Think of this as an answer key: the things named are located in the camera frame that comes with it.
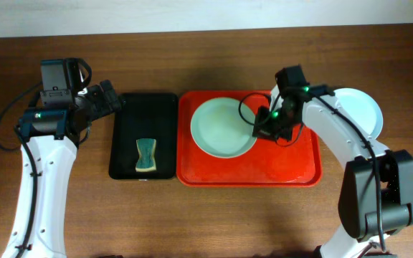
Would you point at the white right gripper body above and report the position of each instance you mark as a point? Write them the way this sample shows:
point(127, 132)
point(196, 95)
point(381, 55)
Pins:
point(276, 125)

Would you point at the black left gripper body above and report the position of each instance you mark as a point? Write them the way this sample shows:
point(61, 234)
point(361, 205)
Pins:
point(97, 102)

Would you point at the mint green plate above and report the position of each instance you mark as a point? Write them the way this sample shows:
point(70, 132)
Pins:
point(221, 127)

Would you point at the green and yellow sponge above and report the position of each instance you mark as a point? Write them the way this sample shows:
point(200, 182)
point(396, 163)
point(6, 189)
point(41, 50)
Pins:
point(146, 155)

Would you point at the light blue plate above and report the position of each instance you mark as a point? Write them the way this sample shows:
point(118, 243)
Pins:
point(363, 109)

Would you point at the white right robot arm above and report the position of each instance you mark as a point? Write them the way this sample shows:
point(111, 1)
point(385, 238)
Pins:
point(376, 199)

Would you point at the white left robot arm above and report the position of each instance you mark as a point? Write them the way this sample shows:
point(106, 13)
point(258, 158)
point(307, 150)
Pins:
point(49, 133)

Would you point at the red plastic tray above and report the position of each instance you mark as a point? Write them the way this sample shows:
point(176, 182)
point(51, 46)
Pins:
point(266, 164)

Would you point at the black plastic tray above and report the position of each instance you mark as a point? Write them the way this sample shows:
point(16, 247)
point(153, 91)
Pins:
point(145, 115)

